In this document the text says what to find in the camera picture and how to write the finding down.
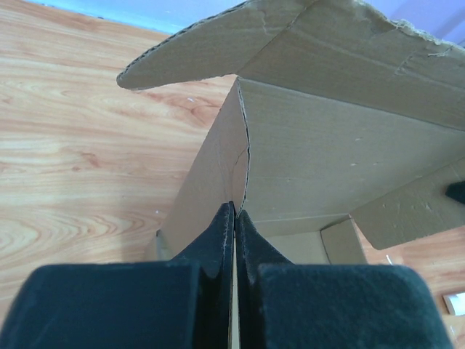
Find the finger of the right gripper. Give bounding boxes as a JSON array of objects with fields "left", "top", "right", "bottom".
[{"left": 445, "top": 181, "right": 465, "bottom": 204}]

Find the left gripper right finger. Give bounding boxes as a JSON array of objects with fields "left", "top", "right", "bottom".
[{"left": 235, "top": 212, "right": 453, "bottom": 348}]

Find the white clothes rack stand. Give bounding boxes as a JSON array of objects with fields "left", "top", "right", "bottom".
[{"left": 442, "top": 291, "right": 465, "bottom": 316}]

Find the brown cardboard box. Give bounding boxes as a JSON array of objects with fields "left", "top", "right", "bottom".
[{"left": 117, "top": 1, "right": 464, "bottom": 277}]

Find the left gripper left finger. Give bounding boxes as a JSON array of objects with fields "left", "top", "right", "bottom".
[{"left": 1, "top": 202, "right": 235, "bottom": 348}]

